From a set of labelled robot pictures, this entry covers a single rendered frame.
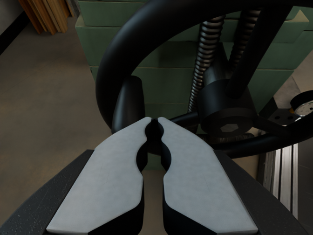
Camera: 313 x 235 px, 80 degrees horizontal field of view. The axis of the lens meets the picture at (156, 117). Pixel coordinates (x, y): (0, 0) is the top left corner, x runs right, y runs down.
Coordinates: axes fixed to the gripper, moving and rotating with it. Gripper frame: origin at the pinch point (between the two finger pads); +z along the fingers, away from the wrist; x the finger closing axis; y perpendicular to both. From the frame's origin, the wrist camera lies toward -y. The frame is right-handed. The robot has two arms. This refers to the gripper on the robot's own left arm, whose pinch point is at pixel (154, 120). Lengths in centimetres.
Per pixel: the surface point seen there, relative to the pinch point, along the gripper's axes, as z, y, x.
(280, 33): 13.7, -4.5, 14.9
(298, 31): 13.6, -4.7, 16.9
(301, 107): 26.2, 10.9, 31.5
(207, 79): 11.9, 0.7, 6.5
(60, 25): 162, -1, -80
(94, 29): 24.7, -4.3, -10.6
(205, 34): 11.7, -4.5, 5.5
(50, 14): 160, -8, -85
